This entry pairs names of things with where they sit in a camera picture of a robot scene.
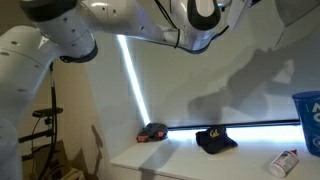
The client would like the black hanging cable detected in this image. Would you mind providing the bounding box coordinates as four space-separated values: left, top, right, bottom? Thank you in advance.
36 61 58 180

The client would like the blue plastic bin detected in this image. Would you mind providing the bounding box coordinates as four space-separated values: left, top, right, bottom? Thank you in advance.
291 90 320 158

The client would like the white bottle red cap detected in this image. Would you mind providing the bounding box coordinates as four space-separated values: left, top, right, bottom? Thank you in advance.
268 149 300 179

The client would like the navy cap yellow Cal logo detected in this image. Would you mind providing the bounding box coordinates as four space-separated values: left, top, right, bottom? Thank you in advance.
195 125 239 155

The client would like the brown cardboard box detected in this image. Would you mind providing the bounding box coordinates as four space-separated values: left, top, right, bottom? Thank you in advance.
23 139 72 180

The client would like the dark grey cap red patch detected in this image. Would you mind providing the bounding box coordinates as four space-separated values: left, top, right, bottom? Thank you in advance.
136 122 169 144

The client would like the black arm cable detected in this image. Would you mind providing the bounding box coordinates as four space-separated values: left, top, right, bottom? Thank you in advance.
153 0 182 49

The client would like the white box on floor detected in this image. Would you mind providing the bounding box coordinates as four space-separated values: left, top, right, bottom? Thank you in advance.
59 167 86 180

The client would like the white window roller blind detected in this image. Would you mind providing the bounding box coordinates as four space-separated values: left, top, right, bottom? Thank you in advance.
116 0 320 127

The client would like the black camera on stand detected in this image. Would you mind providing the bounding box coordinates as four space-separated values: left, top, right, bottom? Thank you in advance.
32 107 64 118

